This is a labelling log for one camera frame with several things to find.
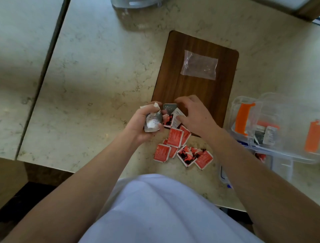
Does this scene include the person's right forearm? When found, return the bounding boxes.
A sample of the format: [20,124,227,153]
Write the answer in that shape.
[206,126,320,243]

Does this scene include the clear box with orange latches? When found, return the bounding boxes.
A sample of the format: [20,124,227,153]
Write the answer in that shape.
[229,92,320,165]

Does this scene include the brown wooden inlay board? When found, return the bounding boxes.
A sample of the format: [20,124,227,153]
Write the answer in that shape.
[151,30,239,138]

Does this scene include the clear plastic bag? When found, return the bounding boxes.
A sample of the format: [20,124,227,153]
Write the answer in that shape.
[180,49,219,80]

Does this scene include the person's right hand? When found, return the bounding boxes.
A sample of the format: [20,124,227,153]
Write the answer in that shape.
[174,94,223,141]

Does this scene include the person's left forearm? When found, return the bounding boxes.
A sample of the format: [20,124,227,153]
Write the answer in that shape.
[0,130,150,243]

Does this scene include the white shirt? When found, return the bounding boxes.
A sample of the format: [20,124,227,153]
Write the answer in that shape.
[77,174,265,243]

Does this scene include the clear box with blue latches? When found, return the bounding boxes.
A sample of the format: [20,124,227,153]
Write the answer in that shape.
[220,140,293,188]

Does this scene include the wooden pillar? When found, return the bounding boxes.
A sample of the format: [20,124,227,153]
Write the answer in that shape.
[292,0,320,22]

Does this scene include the person's left hand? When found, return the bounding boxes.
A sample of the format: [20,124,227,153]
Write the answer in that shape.
[124,101,165,146]

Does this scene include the grey metal corner shelf rack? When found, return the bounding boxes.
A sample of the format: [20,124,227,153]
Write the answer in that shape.
[111,0,163,9]

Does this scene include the pile of red and grey sachets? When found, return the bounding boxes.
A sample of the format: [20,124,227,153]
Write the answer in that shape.
[153,103,214,171]

